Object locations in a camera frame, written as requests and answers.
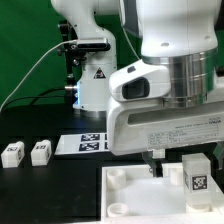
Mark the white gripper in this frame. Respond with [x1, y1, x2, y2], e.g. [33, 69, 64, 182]
[107, 59, 224, 177]

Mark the white square tabletop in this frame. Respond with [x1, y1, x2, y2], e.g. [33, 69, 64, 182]
[101, 163, 224, 224]

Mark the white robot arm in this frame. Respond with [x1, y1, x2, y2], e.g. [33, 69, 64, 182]
[51, 0, 224, 176]

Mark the white sheet with tags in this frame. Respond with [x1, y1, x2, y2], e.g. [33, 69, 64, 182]
[55, 133, 108, 155]

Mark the black cable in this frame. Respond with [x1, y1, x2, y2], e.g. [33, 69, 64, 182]
[0, 87, 68, 113]

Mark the black camera stand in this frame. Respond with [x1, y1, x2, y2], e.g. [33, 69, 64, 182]
[57, 20, 77, 106]

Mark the white cable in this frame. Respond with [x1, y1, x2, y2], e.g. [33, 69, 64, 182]
[0, 39, 77, 113]

